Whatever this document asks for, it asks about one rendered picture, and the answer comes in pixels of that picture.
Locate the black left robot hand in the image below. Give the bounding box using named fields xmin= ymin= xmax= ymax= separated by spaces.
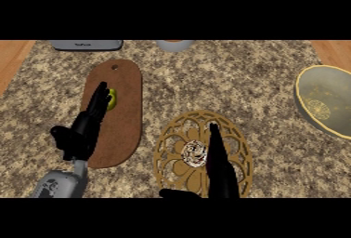
xmin=49 ymin=81 xmax=115 ymax=162

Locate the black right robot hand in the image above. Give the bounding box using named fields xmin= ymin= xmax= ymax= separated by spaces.
xmin=158 ymin=122 xmax=242 ymax=199

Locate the tan cut-out flower placemat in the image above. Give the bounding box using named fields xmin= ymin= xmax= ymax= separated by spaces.
xmin=154 ymin=109 xmax=255 ymax=199

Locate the grey bowl with yellow rim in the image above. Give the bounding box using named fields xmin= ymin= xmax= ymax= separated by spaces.
xmin=294 ymin=64 xmax=351 ymax=140

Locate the brown wooden cutting board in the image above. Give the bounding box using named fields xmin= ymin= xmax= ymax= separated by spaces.
xmin=80 ymin=59 xmax=145 ymax=169

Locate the yellow-green fruit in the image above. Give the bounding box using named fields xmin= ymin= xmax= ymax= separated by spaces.
xmin=106 ymin=88 xmax=120 ymax=111

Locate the grey flat appliance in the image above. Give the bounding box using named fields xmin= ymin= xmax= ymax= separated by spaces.
xmin=49 ymin=40 xmax=125 ymax=52

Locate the pale grey round container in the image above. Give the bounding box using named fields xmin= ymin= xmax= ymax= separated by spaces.
xmin=155 ymin=40 xmax=198 ymax=53

